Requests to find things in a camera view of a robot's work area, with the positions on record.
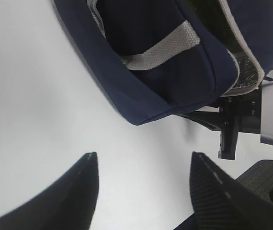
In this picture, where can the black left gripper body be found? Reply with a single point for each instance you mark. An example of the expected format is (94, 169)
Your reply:
(259, 180)

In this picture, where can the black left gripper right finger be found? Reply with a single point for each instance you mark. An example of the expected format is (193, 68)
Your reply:
(222, 203)

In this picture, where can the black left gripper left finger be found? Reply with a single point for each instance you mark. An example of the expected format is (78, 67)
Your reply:
(68, 204)

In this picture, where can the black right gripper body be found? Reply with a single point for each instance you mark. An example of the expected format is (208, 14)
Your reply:
(237, 114)

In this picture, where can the navy insulated lunch bag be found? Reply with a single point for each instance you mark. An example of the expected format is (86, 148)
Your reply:
(155, 58)

